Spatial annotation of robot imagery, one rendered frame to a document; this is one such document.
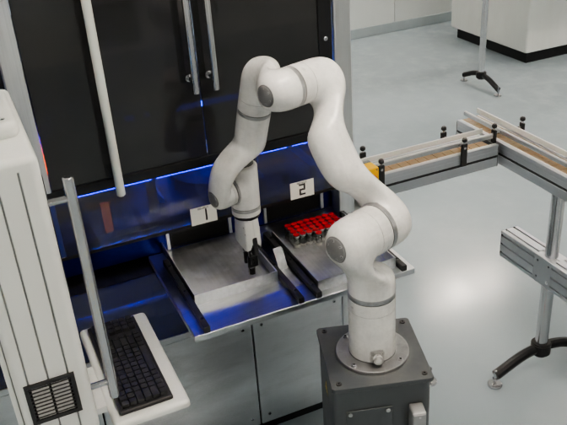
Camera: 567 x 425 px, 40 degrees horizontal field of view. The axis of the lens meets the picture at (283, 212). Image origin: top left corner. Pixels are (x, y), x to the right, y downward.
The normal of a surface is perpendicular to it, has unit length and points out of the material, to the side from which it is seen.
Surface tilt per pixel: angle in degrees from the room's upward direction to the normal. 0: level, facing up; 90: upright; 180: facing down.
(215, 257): 0
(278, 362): 90
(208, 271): 0
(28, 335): 90
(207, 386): 90
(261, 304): 0
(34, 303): 90
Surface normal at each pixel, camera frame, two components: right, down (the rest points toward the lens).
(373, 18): 0.41, 0.41
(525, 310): -0.07, -0.88
